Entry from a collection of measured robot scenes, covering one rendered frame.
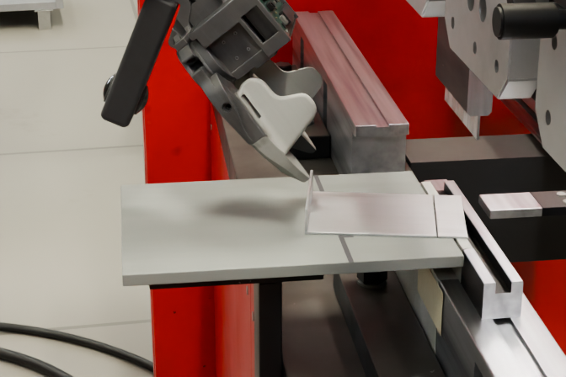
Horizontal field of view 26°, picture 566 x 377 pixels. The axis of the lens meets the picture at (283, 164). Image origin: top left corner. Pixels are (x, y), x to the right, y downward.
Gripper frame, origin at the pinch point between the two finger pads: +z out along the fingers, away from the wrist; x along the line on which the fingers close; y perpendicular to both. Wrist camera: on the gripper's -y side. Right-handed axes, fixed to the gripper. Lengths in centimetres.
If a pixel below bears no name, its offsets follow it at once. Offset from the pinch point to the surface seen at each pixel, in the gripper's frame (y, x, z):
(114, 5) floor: -165, 462, 6
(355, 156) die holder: -4.6, 32.0, 11.9
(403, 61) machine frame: -4, 88, 20
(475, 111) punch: 14.7, -3.0, 4.7
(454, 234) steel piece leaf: 7.3, -3.8, 11.8
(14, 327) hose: -126, 150, 31
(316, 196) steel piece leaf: -1.6, 3.0, 4.6
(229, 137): -21, 51, 6
